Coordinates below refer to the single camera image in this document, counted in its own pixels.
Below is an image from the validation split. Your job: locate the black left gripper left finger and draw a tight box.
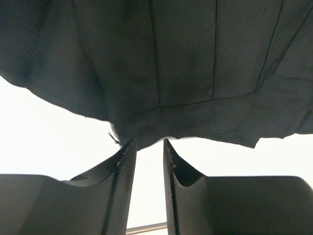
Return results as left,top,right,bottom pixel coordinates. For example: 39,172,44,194
0,140,137,235

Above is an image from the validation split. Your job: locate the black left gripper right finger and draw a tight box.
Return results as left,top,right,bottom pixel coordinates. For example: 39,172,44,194
163,140,313,235

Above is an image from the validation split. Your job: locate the black skirt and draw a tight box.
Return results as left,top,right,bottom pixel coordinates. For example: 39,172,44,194
0,0,313,149

